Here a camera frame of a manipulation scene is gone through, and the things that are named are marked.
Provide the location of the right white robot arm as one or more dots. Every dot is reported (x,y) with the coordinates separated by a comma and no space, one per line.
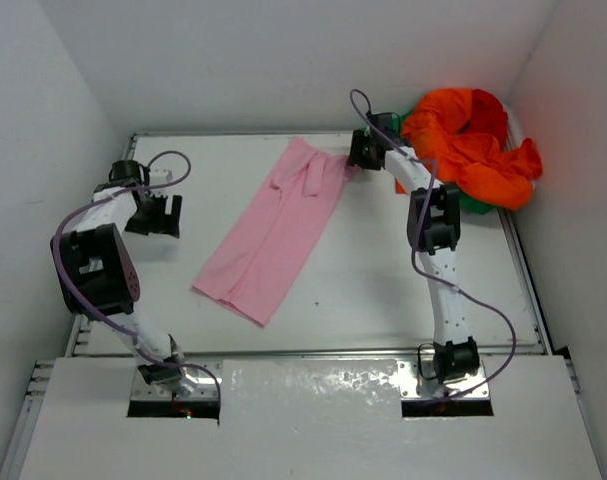
(433,232)

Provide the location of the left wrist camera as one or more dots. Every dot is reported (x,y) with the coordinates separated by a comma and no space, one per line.
(160,176)

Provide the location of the orange t shirt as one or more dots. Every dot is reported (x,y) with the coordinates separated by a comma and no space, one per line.
(466,131)

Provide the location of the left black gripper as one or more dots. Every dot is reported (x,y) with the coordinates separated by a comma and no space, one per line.
(159,220)

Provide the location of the metal base plate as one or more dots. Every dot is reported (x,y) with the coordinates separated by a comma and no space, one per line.
(192,383)
(414,388)

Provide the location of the white front cover panel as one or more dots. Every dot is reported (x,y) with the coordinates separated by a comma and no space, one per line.
(295,419)

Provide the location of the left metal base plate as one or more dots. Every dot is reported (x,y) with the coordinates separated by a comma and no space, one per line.
(192,383)

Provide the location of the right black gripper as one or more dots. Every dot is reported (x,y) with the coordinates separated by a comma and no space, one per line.
(359,151)

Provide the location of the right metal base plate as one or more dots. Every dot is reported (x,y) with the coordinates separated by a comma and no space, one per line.
(414,388)

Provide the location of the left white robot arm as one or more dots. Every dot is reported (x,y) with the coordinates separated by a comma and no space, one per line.
(96,274)

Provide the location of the pink t shirt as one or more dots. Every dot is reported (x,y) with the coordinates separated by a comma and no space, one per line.
(257,262)

